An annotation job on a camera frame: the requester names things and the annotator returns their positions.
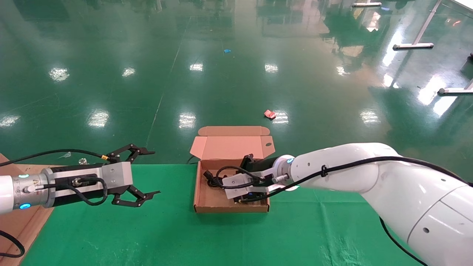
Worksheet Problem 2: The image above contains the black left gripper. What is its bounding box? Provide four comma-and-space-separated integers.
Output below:
50, 144, 161, 208

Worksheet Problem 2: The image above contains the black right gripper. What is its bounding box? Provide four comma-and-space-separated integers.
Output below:
204, 154, 285, 187

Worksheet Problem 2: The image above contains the open brown cardboard box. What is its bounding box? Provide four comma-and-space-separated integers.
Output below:
189, 126, 276, 214

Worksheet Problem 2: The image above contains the green table cloth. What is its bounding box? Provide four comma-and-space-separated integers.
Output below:
20, 164, 422, 266

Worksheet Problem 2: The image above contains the white table leg with foot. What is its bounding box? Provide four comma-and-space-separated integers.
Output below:
392, 0, 443, 51

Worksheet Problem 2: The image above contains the white table foot bar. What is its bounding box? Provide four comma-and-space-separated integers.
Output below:
438, 78, 473, 96

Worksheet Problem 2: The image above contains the white table top corner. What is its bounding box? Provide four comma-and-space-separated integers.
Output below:
453, 0, 473, 14

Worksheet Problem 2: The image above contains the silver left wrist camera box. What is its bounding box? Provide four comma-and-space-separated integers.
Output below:
101, 162, 133, 195

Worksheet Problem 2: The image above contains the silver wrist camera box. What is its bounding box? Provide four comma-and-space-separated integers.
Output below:
221, 171, 267, 200
101, 162, 133, 195

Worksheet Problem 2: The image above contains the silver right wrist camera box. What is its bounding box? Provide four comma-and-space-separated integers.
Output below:
221, 171, 267, 200

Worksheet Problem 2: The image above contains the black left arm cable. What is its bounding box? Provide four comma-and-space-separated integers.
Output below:
0, 149, 109, 167

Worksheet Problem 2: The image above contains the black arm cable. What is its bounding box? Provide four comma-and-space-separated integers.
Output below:
215, 156, 473, 266
0, 149, 109, 167

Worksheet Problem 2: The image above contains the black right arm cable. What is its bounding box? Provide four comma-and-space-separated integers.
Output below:
215, 156, 473, 266

